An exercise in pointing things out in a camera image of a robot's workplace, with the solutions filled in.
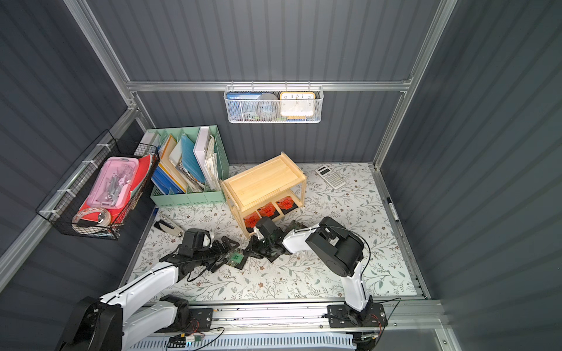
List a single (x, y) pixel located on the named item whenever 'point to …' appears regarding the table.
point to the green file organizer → (168, 142)
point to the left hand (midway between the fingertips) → (232, 251)
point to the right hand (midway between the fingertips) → (246, 251)
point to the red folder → (115, 213)
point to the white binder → (200, 150)
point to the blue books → (165, 183)
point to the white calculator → (330, 177)
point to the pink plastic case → (113, 186)
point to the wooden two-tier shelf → (272, 188)
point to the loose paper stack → (211, 164)
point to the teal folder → (189, 159)
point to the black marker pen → (392, 209)
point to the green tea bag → (235, 257)
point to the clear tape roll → (106, 221)
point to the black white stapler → (169, 228)
